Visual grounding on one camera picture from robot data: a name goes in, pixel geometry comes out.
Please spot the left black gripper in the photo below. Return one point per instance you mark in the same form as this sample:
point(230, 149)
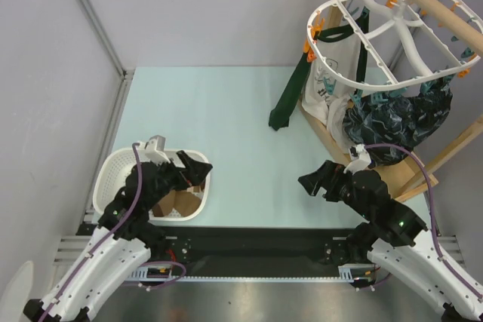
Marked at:
point(198, 170)

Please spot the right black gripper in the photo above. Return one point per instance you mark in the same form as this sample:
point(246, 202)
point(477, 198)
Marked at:
point(328, 182)

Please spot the brown socks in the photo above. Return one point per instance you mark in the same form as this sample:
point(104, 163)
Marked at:
point(180, 203)

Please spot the white round clip hanger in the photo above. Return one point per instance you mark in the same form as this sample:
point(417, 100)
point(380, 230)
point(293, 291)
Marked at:
point(373, 46)

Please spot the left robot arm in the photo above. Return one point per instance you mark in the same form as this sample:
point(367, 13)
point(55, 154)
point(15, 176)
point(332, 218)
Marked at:
point(131, 182)

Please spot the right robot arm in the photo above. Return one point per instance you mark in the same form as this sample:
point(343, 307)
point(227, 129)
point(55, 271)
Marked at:
point(397, 239)

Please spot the dark green sleeve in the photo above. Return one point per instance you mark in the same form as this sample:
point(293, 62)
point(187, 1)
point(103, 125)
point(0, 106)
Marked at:
point(279, 117)

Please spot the white perforated laundry basket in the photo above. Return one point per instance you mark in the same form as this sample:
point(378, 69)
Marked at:
point(111, 178)

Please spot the dark patterned garment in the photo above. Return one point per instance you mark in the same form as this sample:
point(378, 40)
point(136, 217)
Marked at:
point(402, 121)

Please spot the orange clothespin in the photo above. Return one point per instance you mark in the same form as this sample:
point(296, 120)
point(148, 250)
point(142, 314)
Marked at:
point(308, 51)

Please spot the aluminium corner profile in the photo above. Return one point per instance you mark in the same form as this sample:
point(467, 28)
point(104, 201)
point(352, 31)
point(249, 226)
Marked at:
point(101, 35)

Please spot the wooden rod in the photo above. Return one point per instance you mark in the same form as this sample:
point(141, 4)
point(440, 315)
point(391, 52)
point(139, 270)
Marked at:
point(450, 20)

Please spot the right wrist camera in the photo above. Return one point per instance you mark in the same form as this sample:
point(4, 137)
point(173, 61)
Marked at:
point(360, 159)

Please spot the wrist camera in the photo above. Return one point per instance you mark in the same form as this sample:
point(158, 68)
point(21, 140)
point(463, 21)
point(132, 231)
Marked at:
point(154, 150)
point(360, 159)

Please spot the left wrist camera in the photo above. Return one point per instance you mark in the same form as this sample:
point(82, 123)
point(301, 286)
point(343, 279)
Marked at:
point(154, 150)

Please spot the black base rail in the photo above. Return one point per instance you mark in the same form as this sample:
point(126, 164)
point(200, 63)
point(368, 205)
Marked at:
point(222, 252)

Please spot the wooden rack frame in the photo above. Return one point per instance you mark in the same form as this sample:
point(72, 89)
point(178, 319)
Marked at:
point(405, 179)

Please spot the white cable duct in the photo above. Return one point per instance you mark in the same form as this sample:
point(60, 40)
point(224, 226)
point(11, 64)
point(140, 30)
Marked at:
point(345, 274)

